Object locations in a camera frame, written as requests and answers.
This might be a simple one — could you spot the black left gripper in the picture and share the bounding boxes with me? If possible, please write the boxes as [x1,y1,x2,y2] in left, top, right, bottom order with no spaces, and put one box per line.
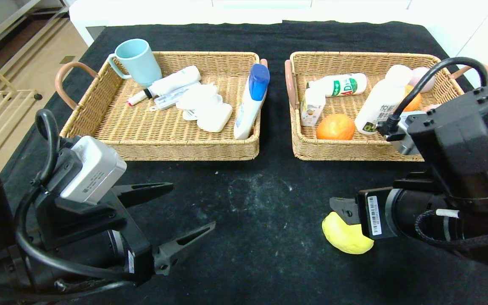
[29,181,216,288]

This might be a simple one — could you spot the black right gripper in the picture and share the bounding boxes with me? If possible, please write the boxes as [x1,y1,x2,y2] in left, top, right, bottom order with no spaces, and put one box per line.
[329,186,440,248]

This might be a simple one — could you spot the yellow lemon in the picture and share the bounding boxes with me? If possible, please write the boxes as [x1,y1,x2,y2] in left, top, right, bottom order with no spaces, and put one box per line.
[322,211,374,255]

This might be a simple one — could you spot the small yellow juice carton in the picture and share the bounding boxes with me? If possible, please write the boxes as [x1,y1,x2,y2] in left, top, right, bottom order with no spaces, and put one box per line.
[301,88,326,127]

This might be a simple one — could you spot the large white milk bottle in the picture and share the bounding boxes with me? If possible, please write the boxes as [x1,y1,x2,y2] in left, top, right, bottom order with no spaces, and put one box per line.
[354,64,414,135]

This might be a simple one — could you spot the white soap bar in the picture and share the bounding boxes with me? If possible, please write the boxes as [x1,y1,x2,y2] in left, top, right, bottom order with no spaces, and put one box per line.
[197,103,233,133]

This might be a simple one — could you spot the white bottle blue cap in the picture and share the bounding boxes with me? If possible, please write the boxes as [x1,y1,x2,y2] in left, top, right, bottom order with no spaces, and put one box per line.
[233,64,271,140]

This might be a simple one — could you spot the black tablecloth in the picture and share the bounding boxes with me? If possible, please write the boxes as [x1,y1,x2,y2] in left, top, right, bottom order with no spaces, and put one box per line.
[0,21,488,305]

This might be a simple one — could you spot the orange fruit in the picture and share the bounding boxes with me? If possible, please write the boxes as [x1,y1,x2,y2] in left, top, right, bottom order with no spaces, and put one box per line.
[316,114,355,141]
[403,85,421,112]

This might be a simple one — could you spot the clear plastic toothbrush case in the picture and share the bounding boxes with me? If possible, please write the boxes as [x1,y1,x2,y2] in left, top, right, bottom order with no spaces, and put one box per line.
[149,83,202,111]

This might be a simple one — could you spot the small white green-label bottle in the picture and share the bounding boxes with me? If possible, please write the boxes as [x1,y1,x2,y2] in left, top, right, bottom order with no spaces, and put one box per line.
[308,73,367,98]

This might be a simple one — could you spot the white tube red tip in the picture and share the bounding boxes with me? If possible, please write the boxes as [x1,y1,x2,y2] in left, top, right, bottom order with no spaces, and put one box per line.
[126,65,201,106]

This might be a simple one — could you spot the pale pink egg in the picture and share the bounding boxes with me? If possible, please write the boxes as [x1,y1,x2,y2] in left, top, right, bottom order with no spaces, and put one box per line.
[409,67,436,93]

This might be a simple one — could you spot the light blue mug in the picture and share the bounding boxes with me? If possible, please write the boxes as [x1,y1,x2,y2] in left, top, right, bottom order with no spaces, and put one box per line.
[108,39,163,88]

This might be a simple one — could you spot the white table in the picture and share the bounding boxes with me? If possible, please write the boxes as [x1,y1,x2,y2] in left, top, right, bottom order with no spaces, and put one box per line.
[69,0,422,48]

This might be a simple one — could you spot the wicker basket brown handles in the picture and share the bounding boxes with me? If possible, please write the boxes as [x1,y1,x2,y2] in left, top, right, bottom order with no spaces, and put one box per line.
[285,52,488,162]
[55,51,269,162]

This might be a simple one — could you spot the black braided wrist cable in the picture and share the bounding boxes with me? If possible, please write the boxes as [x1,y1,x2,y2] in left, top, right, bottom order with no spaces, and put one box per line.
[415,210,488,251]

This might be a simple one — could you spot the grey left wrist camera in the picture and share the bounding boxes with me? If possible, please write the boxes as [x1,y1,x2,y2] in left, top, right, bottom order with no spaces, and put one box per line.
[60,136,127,205]

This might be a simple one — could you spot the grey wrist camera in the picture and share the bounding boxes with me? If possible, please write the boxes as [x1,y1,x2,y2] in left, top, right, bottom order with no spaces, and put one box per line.
[390,111,423,155]
[60,136,127,205]

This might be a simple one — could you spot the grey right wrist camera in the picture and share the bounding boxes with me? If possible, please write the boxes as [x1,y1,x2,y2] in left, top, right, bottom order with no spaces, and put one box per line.
[390,111,423,155]

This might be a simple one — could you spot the smooth black camera cable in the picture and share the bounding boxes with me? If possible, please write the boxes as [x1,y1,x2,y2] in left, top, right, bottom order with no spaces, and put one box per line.
[15,109,143,282]
[377,57,488,141]

